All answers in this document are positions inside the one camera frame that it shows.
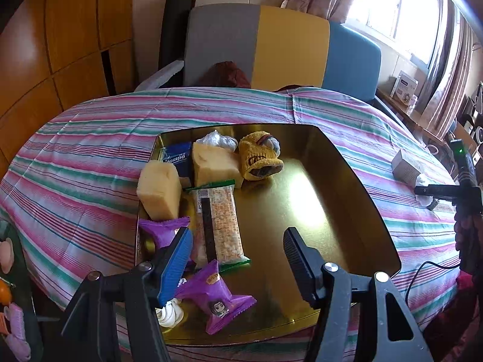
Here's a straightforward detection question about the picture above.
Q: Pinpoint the wooden wardrobe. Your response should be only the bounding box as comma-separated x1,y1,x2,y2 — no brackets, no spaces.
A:
0,0,135,175

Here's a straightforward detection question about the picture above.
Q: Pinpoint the dark side table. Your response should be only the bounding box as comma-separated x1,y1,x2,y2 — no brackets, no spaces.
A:
0,218,45,362

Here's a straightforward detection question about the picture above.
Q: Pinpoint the person's right hand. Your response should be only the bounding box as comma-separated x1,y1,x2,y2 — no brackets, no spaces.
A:
454,211,483,276

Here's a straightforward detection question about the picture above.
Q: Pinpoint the small white plastic object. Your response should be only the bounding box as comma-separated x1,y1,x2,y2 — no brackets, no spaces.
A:
155,297,185,327

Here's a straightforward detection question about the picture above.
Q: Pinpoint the small grey box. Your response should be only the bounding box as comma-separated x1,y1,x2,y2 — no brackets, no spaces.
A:
391,149,422,184

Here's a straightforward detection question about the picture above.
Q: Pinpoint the pink round object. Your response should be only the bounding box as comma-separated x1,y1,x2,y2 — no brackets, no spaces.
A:
0,239,16,272

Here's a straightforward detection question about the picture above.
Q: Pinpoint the gold metal tray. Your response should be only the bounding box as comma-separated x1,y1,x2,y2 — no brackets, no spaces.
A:
135,122,401,348

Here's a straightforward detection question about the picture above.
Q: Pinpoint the bright window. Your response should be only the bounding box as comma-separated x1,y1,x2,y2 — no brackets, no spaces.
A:
345,0,444,67

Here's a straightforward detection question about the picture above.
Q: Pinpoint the black cable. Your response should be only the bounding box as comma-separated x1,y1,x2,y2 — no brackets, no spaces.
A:
404,260,463,301

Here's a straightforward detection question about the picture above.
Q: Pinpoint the pink hair roller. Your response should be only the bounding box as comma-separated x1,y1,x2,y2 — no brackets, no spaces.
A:
3,303,31,361

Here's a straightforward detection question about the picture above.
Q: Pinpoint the cluttered wooden shelf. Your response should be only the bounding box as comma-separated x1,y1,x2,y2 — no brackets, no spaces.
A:
448,82,483,148

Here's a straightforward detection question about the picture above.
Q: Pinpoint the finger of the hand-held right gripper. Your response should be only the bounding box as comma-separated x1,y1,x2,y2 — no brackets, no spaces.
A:
414,183,460,201

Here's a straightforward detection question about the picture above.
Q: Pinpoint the purple snack packet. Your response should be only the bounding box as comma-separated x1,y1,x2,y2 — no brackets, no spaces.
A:
175,259,257,336
138,216,191,252

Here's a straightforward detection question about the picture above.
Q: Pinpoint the yellow knitted toy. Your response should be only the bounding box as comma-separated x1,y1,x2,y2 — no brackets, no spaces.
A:
238,131,285,181

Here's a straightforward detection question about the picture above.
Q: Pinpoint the rice cracker snack packet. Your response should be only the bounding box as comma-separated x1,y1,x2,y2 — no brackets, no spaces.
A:
184,179,252,274

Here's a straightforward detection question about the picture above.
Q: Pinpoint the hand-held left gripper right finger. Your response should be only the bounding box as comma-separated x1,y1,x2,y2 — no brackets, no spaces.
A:
283,227,434,362

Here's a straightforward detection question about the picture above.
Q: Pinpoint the grey yellow blue headboard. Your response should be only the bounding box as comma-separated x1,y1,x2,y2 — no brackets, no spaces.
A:
183,3,382,101

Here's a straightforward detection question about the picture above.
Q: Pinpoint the clear plastic bag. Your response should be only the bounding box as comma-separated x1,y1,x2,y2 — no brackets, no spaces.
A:
195,130,241,152

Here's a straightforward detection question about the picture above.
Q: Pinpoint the dark red cloth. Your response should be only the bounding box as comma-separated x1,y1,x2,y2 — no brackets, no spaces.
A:
200,61,252,88

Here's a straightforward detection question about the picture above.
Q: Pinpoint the striped bed sheet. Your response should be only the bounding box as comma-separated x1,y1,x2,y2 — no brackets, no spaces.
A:
0,86,469,362

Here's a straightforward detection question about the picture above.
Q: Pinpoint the white box on desk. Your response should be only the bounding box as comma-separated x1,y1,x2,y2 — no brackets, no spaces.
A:
390,70,419,103

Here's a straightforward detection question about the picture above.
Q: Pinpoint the person's red garment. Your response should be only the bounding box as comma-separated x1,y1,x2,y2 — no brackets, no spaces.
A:
422,271,483,362

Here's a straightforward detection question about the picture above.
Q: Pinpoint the blue tissue pack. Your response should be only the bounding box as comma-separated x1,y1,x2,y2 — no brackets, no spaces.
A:
158,141,194,189

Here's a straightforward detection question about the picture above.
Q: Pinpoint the wooden desk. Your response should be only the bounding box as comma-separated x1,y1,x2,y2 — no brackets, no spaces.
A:
376,88,454,148

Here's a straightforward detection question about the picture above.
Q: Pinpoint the yellow sponge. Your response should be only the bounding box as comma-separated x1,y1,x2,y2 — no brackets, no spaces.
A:
136,160,183,221
191,142,244,189

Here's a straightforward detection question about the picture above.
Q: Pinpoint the striped side curtain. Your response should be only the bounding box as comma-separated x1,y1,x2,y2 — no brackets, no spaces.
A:
414,0,475,141

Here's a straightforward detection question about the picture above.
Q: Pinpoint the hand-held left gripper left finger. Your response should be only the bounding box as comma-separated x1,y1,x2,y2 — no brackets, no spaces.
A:
60,226,194,362

